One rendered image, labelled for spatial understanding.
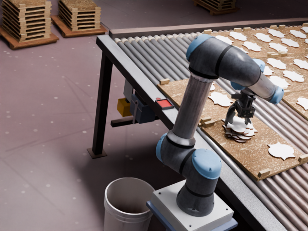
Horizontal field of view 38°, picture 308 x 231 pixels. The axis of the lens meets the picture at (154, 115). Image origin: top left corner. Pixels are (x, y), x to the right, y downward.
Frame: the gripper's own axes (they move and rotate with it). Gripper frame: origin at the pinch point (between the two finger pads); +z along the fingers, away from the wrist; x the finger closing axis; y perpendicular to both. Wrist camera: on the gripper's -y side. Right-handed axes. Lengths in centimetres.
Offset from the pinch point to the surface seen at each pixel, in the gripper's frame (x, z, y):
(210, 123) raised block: -10.6, 3.8, -5.1
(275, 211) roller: 0, 8, 50
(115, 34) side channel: -43, 5, -107
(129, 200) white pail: -37, 80, -30
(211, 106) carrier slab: -3.1, 5.8, -24.2
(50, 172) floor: -82, 99, -79
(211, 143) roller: -12.3, 8.0, 5.2
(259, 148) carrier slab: 9.5, 5.8, 12.1
